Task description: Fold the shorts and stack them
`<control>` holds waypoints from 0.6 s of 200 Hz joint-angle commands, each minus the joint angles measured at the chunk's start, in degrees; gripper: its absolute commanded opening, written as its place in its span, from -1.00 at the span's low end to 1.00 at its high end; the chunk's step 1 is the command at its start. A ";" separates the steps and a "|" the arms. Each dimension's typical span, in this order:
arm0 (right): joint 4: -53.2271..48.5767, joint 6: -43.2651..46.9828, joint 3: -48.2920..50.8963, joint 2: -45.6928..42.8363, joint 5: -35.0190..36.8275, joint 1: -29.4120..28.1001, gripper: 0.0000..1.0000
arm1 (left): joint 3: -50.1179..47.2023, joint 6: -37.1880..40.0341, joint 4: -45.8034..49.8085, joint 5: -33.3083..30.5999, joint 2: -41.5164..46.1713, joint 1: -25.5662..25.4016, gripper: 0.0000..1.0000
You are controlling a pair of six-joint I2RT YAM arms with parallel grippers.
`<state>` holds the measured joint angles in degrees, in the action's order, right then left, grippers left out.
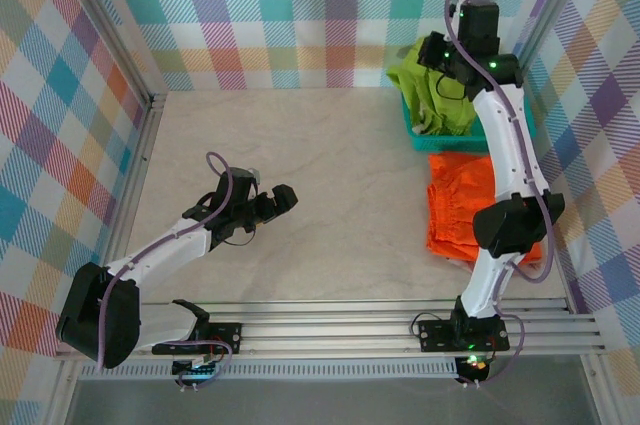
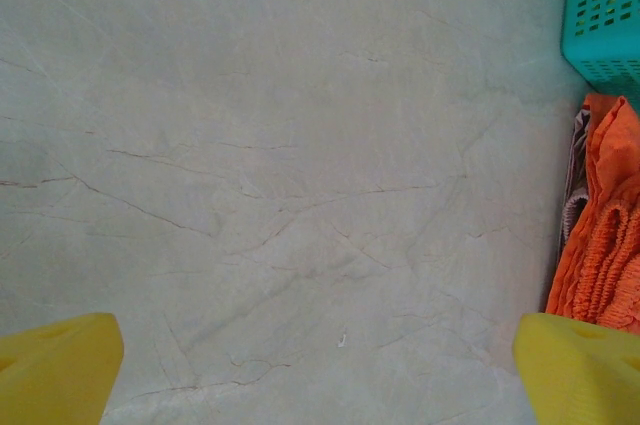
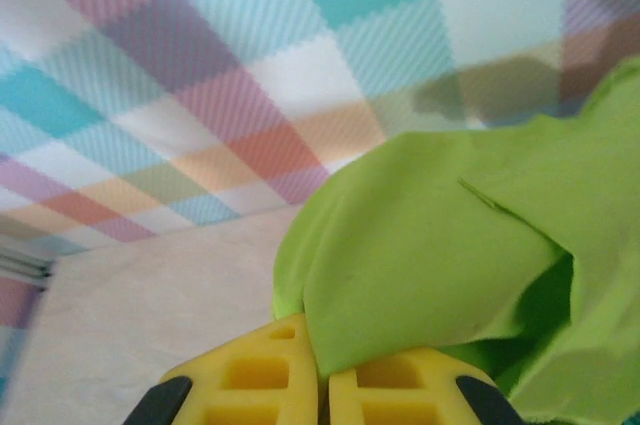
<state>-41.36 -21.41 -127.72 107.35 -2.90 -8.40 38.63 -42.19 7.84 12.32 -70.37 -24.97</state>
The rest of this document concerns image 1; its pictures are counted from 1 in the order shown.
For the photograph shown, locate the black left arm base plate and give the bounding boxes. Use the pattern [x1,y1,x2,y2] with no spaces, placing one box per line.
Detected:
[151,320,245,357]

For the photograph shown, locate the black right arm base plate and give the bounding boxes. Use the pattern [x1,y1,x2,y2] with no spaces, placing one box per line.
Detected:
[417,317,511,354]

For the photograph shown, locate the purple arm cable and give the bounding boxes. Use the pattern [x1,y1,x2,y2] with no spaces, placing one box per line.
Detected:
[98,151,237,392]
[444,0,557,391]

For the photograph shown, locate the lime green shorts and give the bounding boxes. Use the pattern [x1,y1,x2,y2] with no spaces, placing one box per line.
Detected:
[385,37,476,136]

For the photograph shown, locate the teal plastic basket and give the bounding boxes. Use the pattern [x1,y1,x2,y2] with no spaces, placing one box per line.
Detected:
[402,89,539,154]

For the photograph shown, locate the circuit board with green light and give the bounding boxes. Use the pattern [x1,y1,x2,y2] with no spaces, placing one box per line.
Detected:
[171,358,221,379]

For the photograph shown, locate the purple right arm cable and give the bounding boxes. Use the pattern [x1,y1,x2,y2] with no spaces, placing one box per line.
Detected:
[444,0,557,391]

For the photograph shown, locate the aluminium side rail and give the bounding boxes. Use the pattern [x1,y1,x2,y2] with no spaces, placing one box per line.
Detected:
[547,224,581,306]
[84,94,169,319]

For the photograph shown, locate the orange shorts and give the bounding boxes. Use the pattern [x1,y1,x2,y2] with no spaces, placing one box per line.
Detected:
[424,153,544,266]

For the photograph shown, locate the grey slotted cable duct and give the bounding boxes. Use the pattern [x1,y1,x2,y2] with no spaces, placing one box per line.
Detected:
[79,362,459,381]

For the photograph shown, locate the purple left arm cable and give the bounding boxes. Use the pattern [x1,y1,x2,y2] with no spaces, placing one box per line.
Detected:
[98,151,237,392]

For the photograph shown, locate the circuit board with orange light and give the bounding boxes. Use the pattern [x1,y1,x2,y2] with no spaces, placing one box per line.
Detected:
[460,353,490,372]

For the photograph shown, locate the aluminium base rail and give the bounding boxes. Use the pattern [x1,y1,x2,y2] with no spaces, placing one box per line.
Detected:
[53,294,609,360]

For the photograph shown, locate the aluminium corner post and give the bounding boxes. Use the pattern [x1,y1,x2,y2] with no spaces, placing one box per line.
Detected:
[47,0,169,109]
[504,0,601,81]

